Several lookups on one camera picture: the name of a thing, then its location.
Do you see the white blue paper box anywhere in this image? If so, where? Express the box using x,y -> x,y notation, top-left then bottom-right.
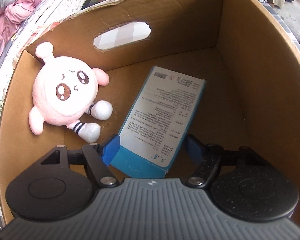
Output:
111,66 -> 206,179

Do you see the pink round plush toy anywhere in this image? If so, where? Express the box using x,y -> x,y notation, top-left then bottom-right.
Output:
29,42 -> 113,143

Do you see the brown cardboard box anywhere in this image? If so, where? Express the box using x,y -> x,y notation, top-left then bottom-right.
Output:
0,0 -> 300,226

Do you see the white mattress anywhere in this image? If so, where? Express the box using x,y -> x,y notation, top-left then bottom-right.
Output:
0,0 -> 86,114

